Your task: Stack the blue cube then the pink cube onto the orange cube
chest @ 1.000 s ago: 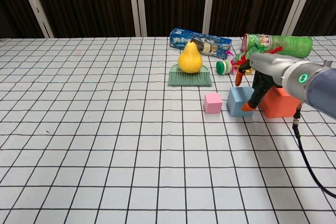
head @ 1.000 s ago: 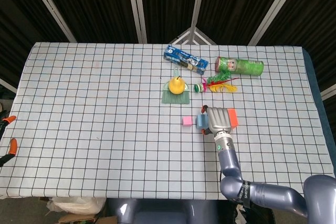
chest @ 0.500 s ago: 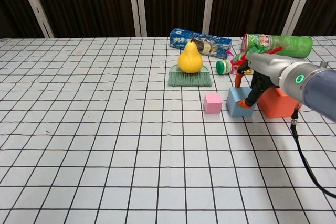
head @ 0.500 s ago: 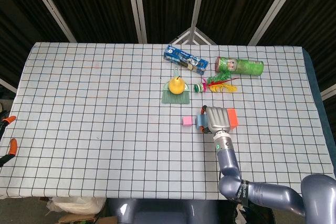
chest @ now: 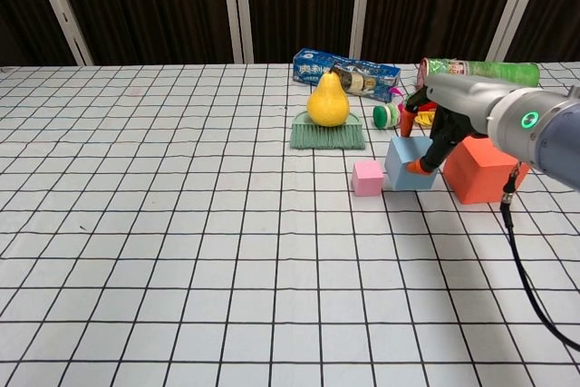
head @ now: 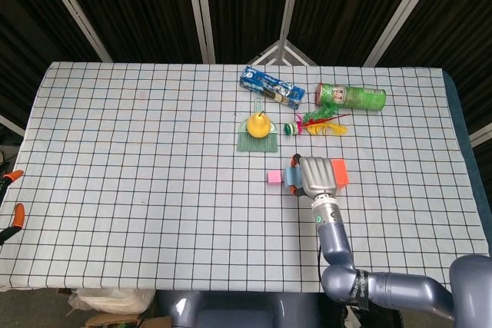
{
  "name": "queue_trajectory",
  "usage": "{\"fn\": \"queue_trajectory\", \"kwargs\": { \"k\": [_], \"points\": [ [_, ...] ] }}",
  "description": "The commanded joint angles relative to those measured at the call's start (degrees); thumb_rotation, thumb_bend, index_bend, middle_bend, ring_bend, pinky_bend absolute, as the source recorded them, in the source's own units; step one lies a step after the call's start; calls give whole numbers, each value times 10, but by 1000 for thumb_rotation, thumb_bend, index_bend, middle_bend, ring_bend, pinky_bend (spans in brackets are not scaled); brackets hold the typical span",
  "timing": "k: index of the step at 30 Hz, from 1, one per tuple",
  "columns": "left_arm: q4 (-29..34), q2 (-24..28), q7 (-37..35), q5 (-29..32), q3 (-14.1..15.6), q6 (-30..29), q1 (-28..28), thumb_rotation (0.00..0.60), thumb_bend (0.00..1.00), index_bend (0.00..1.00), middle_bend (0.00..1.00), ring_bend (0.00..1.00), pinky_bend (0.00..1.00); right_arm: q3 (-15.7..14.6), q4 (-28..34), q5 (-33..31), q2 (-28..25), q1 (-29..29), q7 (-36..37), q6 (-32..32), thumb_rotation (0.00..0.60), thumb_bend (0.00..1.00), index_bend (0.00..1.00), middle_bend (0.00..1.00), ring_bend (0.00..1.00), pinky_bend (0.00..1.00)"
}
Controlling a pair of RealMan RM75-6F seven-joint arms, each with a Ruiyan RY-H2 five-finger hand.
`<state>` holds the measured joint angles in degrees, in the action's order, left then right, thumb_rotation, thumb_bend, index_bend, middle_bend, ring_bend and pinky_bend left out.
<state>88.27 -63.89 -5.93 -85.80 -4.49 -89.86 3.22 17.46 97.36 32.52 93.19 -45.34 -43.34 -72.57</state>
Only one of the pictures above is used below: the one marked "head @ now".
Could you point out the dark corrugated folding screen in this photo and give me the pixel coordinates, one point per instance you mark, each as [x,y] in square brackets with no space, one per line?
[146,9]

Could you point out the small pink foam cube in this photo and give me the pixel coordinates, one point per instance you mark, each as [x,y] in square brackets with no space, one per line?
[274,178]

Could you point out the white plastic bag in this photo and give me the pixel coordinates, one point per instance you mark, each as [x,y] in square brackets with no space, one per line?
[111,299]

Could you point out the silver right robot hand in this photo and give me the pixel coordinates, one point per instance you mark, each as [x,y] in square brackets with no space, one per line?
[317,176]

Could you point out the colourful feather shuttlecock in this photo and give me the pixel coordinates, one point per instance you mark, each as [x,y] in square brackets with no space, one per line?
[290,128]

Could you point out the green chips can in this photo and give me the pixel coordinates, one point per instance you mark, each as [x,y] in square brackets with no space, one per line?
[361,98]

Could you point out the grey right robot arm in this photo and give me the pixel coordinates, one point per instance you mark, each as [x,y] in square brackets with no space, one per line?
[334,239]

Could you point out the green hand broom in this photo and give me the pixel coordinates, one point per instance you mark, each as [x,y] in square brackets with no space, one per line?
[255,145]

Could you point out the blue cookie box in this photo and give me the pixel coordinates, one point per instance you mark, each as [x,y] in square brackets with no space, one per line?
[253,80]

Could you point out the white triangular screen foot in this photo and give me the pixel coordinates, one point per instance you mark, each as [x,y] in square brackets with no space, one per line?
[273,49]

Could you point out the blue foam cube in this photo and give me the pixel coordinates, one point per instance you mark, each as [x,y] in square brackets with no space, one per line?
[294,177]

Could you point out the yellow pear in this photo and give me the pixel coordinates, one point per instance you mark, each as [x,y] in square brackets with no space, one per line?
[257,126]

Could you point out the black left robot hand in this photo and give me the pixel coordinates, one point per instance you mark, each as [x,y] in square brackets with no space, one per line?
[19,214]

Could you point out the grey robot torso base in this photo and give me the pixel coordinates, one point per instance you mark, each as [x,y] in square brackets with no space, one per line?
[230,309]

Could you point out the brown cardboard box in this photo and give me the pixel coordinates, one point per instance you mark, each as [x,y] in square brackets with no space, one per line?
[115,321]

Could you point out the large orange foam cube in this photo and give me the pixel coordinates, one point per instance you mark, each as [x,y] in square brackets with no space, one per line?
[341,176]

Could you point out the white checked tablecloth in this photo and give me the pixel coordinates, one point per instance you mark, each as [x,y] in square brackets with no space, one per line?
[134,170]

